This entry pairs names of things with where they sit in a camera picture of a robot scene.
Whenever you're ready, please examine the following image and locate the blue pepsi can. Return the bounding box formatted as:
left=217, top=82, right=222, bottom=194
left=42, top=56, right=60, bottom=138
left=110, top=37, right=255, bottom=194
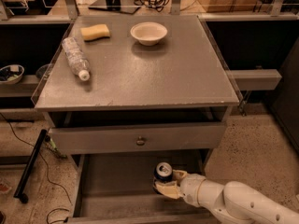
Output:
left=153, top=162, right=173, bottom=193

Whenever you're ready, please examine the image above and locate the white bowl with items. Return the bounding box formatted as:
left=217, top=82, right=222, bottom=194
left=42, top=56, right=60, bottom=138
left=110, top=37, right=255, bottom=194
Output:
left=0, top=64, right=24, bottom=85

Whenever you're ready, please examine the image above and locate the black bar on floor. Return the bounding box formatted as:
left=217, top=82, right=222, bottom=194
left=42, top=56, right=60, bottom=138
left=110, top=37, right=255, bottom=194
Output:
left=14, top=129, right=47, bottom=203

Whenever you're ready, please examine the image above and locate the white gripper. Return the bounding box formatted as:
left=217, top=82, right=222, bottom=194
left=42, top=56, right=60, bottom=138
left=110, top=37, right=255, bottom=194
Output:
left=154, top=170, right=206, bottom=207

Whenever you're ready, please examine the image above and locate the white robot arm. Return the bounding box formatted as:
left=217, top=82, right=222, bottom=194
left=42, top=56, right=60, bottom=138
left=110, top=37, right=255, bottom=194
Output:
left=153, top=165, right=299, bottom=224

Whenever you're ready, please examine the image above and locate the black monitor stand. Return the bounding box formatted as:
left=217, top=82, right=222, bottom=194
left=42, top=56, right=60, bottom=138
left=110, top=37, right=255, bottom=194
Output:
left=88, top=0, right=140, bottom=15

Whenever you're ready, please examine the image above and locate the yellow sponge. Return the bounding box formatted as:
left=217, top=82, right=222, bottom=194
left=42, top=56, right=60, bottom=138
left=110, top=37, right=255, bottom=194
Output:
left=80, top=24, right=110, bottom=41

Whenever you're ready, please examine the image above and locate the grey side shelf right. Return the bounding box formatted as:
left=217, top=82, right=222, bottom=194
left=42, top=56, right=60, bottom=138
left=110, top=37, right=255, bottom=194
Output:
left=227, top=69, right=281, bottom=91

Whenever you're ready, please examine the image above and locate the clear plastic water bottle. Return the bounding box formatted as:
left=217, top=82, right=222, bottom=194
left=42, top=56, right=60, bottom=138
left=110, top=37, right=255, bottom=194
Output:
left=62, top=37, right=91, bottom=81

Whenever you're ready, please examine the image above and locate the grey drawer cabinet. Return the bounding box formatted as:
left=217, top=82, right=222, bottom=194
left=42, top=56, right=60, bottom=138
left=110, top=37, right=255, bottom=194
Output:
left=34, top=14, right=240, bottom=170

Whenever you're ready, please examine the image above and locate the grey open middle drawer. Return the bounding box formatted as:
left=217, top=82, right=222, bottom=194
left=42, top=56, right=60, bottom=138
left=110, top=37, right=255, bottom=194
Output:
left=67, top=150, right=220, bottom=224

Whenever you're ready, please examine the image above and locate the grey top drawer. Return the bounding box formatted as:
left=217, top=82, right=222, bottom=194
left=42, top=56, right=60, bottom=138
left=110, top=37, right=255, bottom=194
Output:
left=50, top=122, right=226, bottom=154

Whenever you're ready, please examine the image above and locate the black floor cable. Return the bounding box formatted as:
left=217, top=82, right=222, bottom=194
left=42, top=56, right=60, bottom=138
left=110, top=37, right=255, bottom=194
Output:
left=0, top=112, right=73, bottom=224

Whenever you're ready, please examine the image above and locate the white paper bowl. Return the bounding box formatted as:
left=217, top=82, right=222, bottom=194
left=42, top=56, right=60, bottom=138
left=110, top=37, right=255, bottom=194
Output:
left=130, top=22, right=167, bottom=46

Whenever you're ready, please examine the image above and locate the round metal drawer knob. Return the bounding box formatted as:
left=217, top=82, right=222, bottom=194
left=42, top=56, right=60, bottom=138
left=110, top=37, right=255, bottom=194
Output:
left=136, top=136, right=146, bottom=146

